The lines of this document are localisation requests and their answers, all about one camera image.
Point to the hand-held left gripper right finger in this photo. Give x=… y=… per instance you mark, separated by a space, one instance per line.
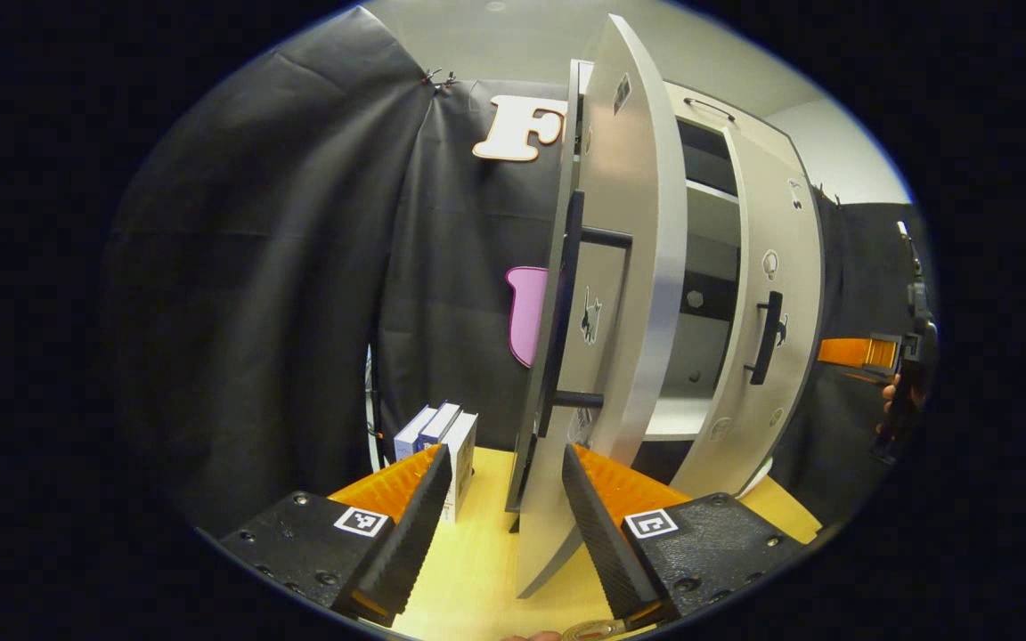
x=598 y=534

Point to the white cabinet drawer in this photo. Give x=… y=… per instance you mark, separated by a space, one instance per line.
x=749 y=111

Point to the white grey cabinet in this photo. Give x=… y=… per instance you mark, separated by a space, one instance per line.
x=709 y=294

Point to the white cabinet door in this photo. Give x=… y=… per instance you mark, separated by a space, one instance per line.
x=789 y=231
x=647 y=178

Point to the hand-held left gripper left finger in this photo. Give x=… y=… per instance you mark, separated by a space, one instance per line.
x=411 y=534

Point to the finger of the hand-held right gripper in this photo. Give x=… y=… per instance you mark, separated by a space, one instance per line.
x=856 y=353

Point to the blue white box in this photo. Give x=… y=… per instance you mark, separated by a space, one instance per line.
x=462 y=463
x=439 y=420
x=412 y=436

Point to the white cabinet shelf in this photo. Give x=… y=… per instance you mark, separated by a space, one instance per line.
x=713 y=200
x=678 y=418

